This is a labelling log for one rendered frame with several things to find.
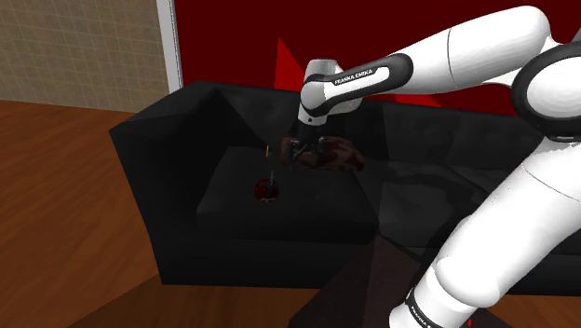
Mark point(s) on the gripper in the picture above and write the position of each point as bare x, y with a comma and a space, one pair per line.
307, 141

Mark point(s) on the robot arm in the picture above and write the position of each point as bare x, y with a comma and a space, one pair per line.
499, 227

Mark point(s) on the brown patterned cushion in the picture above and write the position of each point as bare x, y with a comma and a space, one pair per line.
338, 156

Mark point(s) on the thin pencil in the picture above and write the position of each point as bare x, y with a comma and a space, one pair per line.
269, 166

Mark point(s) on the black sofa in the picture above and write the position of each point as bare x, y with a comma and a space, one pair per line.
290, 213

